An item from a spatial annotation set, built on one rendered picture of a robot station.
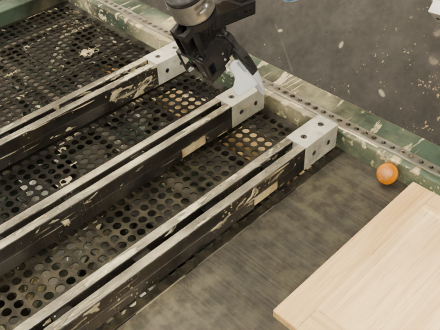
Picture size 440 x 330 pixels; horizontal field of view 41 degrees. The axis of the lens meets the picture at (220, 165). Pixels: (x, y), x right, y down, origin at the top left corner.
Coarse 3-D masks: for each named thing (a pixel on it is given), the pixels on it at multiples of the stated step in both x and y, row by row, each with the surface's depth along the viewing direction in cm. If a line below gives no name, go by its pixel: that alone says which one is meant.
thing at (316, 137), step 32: (320, 128) 143; (256, 160) 135; (288, 160) 135; (224, 192) 129; (256, 192) 131; (192, 224) 121; (224, 224) 127; (128, 256) 115; (160, 256) 115; (96, 288) 112; (128, 288) 112; (32, 320) 104; (64, 320) 104; (96, 320) 110
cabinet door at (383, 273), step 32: (416, 192) 133; (384, 224) 127; (416, 224) 127; (352, 256) 120; (384, 256) 120; (416, 256) 120; (320, 288) 114; (352, 288) 115; (384, 288) 114; (416, 288) 114; (288, 320) 109; (320, 320) 109; (352, 320) 109; (384, 320) 109; (416, 320) 109
